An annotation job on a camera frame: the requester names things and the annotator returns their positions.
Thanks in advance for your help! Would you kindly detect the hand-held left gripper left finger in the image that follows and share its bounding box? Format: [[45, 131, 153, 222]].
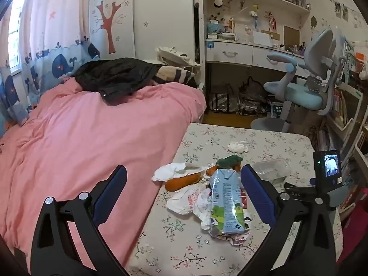
[[30, 165, 130, 276]]

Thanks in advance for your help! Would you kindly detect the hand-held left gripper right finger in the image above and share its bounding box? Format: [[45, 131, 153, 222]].
[[236, 164, 337, 276]]

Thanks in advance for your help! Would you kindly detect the clear plastic bottle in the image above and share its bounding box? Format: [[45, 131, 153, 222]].
[[253, 158, 291, 185]]

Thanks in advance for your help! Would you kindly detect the blue milk carton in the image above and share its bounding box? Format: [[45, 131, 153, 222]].
[[207, 168, 248, 236]]

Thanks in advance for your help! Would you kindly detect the white tissue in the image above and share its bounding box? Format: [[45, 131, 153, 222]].
[[228, 141, 249, 154]]

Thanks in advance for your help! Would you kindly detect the orange plush cylinder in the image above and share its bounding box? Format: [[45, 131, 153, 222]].
[[165, 172, 204, 193]]

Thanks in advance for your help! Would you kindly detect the red cloth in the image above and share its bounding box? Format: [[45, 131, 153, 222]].
[[338, 188, 368, 265]]

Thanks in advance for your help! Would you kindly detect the floral bedsheet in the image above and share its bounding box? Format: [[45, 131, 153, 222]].
[[126, 122, 344, 276]]

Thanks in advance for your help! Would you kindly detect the crumpled white plastic bag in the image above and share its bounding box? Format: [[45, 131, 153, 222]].
[[198, 190, 255, 245]]

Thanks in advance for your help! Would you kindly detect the crumpled white paper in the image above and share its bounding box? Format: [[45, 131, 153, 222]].
[[152, 162, 202, 183]]

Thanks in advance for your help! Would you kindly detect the pink blanket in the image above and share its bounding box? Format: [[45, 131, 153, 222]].
[[0, 78, 207, 268]]

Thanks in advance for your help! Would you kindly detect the white bookshelf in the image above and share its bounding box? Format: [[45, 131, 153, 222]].
[[325, 43, 368, 161]]

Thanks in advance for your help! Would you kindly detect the blue desk chair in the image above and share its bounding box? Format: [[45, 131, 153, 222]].
[[250, 28, 350, 133]]

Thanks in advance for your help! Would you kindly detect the plaid bag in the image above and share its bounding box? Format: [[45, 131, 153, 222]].
[[211, 92, 239, 112]]

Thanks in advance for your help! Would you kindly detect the black bag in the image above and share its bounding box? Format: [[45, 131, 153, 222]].
[[239, 76, 269, 115]]

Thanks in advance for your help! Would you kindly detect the black jacket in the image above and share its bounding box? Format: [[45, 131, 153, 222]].
[[73, 57, 161, 105]]

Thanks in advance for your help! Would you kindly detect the striped pillow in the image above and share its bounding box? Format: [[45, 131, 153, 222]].
[[154, 66, 196, 85]]

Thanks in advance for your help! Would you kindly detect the canvas tote bag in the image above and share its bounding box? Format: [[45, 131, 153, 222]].
[[156, 46, 202, 66]]

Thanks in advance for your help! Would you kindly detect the cork board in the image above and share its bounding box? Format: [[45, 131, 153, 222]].
[[283, 25, 301, 45]]

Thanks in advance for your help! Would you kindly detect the whale print curtain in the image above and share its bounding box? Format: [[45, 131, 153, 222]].
[[0, 0, 101, 127]]

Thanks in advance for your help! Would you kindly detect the white wardrobe with tree decal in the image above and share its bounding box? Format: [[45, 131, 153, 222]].
[[86, 0, 199, 64]]

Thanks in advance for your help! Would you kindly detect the window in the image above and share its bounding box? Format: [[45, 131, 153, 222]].
[[7, 0, 23, 72]]

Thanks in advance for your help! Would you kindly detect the hanging photo string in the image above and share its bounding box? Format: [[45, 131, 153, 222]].
[[305, 0, 365, 29]]

